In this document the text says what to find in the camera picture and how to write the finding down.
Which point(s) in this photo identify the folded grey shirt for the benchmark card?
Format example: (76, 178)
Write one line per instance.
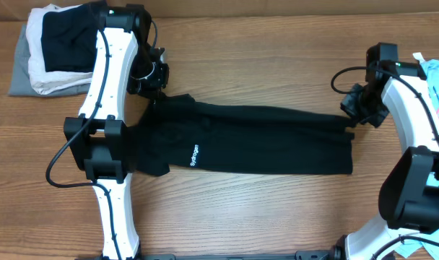
(20, 82)

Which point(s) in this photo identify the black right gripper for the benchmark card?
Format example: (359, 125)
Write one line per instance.
(349, 105)

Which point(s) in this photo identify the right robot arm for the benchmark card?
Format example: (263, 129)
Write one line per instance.
(408, 202)

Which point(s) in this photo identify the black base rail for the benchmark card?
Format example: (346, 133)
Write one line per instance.
(298, 255)

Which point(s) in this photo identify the folded black shirt on stack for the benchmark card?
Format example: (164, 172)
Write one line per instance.
(69, 37)

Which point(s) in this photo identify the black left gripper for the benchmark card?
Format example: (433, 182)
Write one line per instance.
(154, 88)

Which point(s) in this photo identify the light blue t-shirt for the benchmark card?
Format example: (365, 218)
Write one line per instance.
(431, 68)

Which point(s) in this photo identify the folded beige shirt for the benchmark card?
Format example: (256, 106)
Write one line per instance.
(44, 82)

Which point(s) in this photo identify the brown cardboard back panel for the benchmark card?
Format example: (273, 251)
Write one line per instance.
(18, 10)

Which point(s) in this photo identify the black Sydrogen t-shirt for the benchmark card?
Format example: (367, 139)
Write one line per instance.
(181, 131)

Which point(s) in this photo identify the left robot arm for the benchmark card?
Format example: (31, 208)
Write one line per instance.
(99, 139)

